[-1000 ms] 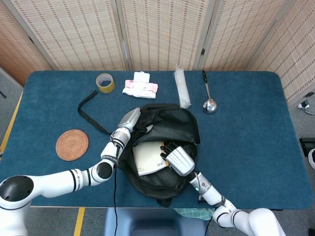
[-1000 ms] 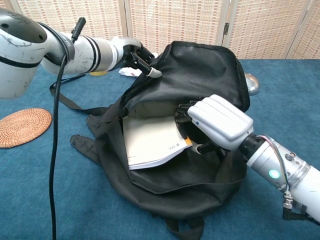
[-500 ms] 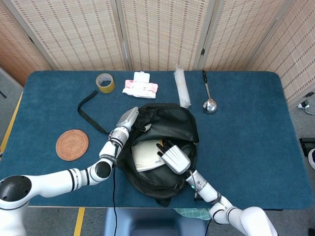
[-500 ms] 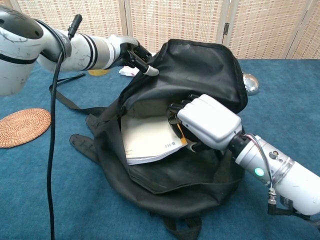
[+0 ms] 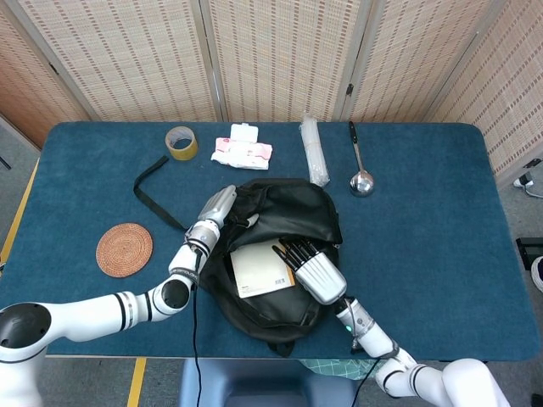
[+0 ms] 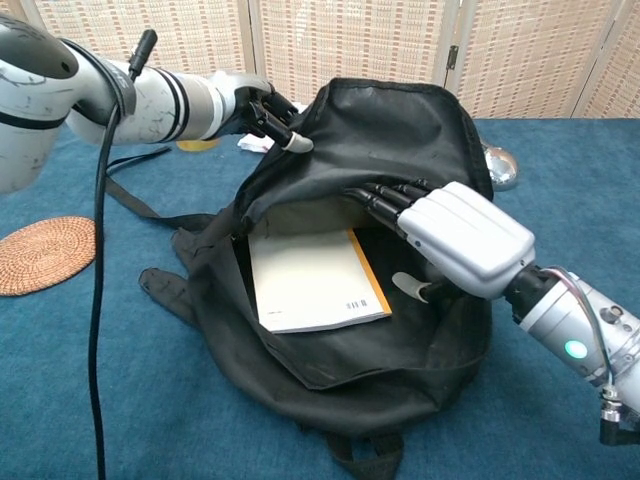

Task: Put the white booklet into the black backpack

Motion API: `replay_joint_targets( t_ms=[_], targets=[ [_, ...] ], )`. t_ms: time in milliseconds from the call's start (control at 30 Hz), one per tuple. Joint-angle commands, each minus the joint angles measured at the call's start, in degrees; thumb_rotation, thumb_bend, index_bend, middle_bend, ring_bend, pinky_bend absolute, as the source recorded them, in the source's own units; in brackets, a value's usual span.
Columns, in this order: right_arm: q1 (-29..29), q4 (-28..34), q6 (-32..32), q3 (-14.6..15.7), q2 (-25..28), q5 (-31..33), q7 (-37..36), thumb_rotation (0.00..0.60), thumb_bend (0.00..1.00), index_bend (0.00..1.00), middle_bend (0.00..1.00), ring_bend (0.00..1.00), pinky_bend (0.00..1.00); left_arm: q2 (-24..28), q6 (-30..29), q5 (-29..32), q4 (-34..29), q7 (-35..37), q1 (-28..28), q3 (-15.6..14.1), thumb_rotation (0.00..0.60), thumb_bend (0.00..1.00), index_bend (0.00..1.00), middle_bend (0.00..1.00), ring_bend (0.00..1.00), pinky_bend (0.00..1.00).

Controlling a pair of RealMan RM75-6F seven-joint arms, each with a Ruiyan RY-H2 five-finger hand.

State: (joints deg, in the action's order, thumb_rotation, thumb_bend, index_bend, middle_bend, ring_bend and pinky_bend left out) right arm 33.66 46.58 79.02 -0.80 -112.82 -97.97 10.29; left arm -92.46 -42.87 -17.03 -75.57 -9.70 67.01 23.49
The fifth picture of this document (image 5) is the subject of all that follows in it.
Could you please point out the small white tissue pack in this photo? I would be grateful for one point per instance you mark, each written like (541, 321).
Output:
(244, 132)

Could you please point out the black screen hinge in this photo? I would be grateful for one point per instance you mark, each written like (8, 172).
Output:
(350, 89)
(53, 68)

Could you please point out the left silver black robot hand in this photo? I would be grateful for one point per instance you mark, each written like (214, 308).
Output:
(218, 205)

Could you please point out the white black shoe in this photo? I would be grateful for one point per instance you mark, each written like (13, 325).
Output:
(524, 182)

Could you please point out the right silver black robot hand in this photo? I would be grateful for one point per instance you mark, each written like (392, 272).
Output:
(320, 275)

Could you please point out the round woven rattan coaster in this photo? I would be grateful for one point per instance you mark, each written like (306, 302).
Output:
(124, 250)

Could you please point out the yellow packing tape roll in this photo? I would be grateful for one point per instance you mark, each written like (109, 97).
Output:
(186, 153)

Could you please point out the yellow floor tape strip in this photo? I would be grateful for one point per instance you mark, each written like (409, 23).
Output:
(136, 381)
(19, 212)

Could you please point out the clear plastic straw bundle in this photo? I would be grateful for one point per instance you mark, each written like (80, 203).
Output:
(316, 157)

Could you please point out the blue felt tablecloth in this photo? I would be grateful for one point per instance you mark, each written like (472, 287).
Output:
(424, 254)

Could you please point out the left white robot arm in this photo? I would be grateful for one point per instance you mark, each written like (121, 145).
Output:
(85, 311)

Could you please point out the white yellow-edged notebook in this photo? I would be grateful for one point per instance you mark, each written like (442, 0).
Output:
(259, 271)

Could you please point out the black backpack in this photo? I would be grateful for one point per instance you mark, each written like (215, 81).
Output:
(271, 309)

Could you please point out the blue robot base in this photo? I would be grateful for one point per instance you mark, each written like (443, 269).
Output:
(263, 386)

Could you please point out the white pink wet wipes pack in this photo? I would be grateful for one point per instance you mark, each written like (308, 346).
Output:
(244, 154)

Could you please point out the green checked cloth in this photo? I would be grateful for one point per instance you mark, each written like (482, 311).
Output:
(335, 366)

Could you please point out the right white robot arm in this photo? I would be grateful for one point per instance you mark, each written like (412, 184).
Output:
(424, 377)

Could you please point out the woven folding screen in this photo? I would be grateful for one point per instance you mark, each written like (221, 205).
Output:
(275, 55)

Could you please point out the black box on floor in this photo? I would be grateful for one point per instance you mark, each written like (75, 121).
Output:
(530, 250)

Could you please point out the dark shoe with white sole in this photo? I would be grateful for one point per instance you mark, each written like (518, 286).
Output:
(539, 275)

